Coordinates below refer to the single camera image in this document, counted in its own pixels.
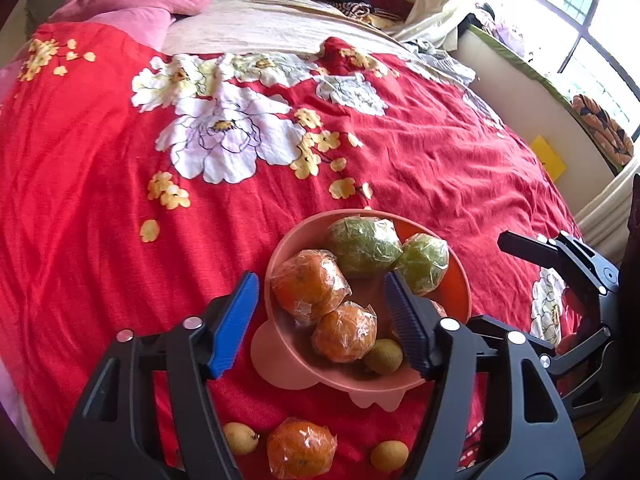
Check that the large orange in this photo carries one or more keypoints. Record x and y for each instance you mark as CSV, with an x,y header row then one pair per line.
x,y
310,285

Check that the green-trimmed window ledge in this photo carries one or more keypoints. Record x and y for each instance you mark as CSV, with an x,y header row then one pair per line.
x,y
500,80

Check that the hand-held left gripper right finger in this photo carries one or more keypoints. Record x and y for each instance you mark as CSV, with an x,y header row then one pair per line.
x,y
402,320

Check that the crumpled grey white clothing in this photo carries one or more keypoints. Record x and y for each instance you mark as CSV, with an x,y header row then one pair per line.
x,y
440,60

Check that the cream curtain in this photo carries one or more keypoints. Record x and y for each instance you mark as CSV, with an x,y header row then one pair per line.
x,y
440,0

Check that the pink plastic bowl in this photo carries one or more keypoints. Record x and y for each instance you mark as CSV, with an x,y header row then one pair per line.
x,y
295,247

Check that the dark patterned garment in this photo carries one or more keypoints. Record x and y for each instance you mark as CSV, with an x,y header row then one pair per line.
x,y
355,8

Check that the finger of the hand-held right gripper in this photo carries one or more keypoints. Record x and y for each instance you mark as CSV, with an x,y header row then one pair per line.
x,y
487,325
525,246

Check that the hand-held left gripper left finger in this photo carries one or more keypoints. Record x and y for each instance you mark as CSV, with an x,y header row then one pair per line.
x,y
235,325

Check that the green citrus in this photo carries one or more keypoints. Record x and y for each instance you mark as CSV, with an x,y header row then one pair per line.
x,y
425,265
365,246

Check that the beige bed sheet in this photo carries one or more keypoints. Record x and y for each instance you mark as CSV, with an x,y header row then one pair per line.
x,y
280,20

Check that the red floral blanket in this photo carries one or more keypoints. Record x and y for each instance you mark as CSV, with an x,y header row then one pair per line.
x,y
100,160

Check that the small orange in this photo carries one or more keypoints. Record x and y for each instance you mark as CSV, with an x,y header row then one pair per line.
x,y
300,447
345,332

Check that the orange black patterned cushion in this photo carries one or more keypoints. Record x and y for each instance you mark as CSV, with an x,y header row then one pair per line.
x,y
602,127

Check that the yellow box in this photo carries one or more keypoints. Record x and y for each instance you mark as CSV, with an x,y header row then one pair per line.
x,y
547,157

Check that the window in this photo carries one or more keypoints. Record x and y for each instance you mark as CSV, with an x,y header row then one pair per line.
x,y
600,10

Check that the purple clothes pile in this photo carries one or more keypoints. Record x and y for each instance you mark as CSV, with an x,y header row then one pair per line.
x,y
505,35

